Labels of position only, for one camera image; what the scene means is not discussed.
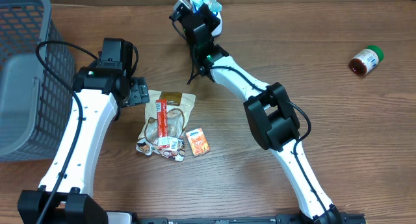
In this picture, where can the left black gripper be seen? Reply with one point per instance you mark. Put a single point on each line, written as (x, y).
(139, 94)

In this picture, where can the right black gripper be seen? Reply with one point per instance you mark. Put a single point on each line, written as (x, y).
(197, 15)

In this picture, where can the red snack stick pack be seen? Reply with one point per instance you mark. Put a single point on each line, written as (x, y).
(162, 126)

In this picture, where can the teal wet wipes packet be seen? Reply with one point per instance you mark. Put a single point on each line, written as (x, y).
(214, 5)

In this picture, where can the beige dried food bag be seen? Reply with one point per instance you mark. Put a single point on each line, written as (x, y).
(178, 108)

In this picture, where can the orange tissue packet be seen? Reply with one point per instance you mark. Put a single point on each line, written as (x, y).
(198, 142)

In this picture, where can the green white round container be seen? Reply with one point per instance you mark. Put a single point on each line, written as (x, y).
(366, 60)

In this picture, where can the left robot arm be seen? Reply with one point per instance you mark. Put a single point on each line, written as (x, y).
(65, 193)

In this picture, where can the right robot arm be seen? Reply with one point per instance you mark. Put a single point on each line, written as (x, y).
(271, 115)

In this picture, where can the white barcode scanner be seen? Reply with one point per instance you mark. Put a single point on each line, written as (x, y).
(217, 31)

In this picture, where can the grey plastic mesh basket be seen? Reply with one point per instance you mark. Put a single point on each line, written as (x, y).
(35, 107)

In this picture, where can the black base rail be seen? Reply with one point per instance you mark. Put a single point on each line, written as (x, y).
(221, 220)

